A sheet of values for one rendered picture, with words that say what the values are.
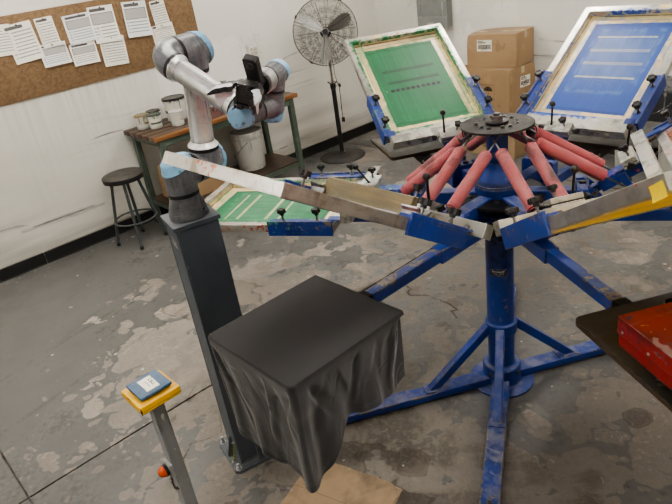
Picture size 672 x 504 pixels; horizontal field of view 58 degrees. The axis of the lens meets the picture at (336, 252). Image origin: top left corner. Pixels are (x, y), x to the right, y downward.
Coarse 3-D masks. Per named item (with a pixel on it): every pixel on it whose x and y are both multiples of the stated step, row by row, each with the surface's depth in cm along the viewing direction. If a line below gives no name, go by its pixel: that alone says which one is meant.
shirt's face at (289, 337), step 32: (320, 288) 218; (256, 320) 204; (288, 320) 202; (320, 320) 199; (352, 320) 196; (384, 320) 194; (256, 352) 188; (288, 352) 185; (320, 352) 183; (288, 384) 172
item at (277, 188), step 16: (176, 160) 176; (192, 160) 170; (208, 176) 164; (224, 176) 159; (240, 176) 154; (256, 176) 149; (272, 192) 144; (288, 192) 143; (304, 192) 146; (320, 192) 150; (336, 208) 155; (352, 208) 159; (368, 208) 163; (384, 224) 169; (400, 224) 174
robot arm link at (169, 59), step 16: (160, 48) 199; (176, 48) 200; (160, 64) 198; (176, 64) 196; (176, 80) 199; (192, 80) 194; (208, 80) 193; (208, 96) 192; (224, 112) 192; (240, 112) 185; (256, 112) 189; (240, 128) 188
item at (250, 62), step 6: (246, 54) 174; (246, 60) 173; (252, 60) 173; (258, 60) 174; (246, 66) 175; (252, 66) 174; (258, 66) 175; (246, 72) 178; (252, 72) 177; (258, 72) 176; (252, 78) 180; (258, 78) 179
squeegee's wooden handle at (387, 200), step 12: (336, 180) 214; (336, 192) 213; (348, 192) 209; (360, 192) 205; (372, 192) 201; (384, 192) 198; (396, 192) 195; (372, 204) 200; (384, 204) 197; (396, 204) 193; (408, 204) 190
